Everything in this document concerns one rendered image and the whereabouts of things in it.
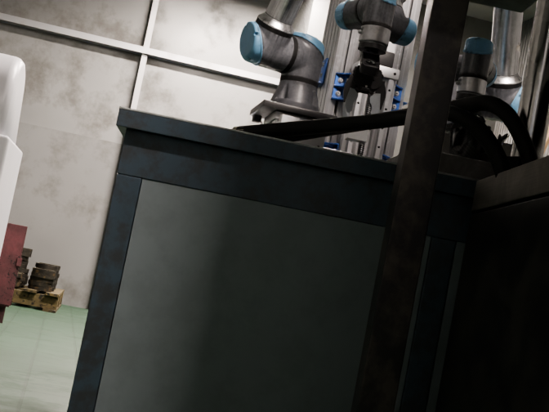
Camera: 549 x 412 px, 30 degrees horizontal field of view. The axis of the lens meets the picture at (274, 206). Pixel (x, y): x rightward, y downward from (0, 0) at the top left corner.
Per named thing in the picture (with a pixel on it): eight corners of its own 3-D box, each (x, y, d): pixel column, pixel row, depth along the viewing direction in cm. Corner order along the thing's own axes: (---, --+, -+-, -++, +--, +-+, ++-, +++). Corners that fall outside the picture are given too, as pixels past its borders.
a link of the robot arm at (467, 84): (490, 80, 266) (460, 73, 266) (487, 97, 266) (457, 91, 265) (483, 86, 273) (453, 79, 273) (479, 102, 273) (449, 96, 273)
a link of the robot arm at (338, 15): (362, 38, 273) (388, 34, 264) (328, 26, 268) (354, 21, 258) (368, 10, 274) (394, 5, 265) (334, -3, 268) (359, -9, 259)
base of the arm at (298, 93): (264, 109, 313) (270, 78, 314) (310, 121, 316) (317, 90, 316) (274, 103, 298) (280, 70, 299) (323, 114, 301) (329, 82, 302)
